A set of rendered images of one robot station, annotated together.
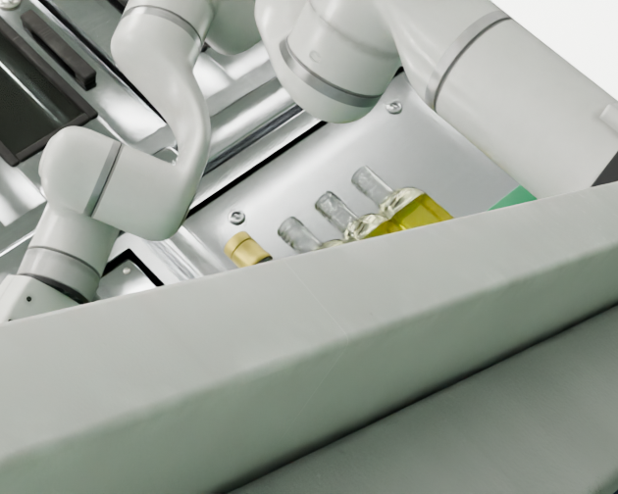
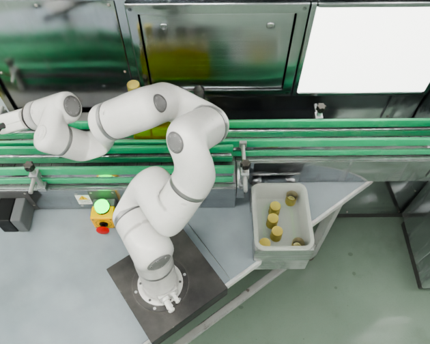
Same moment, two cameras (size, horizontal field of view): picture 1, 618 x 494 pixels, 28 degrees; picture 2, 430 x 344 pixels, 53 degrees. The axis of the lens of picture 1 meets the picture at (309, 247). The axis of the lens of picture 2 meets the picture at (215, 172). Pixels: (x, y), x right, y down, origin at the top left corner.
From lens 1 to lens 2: 1.58 m
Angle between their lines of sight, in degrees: 81
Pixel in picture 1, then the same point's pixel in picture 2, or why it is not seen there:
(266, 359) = not seen: outside the picture
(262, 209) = (177, 29)
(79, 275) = not seen: hidden behind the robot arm
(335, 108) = not seen: hidden behind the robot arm
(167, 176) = (80, 158)
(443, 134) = (274, 48)
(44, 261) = (32, 125)
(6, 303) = (13, 127)
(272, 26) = (127, 198)
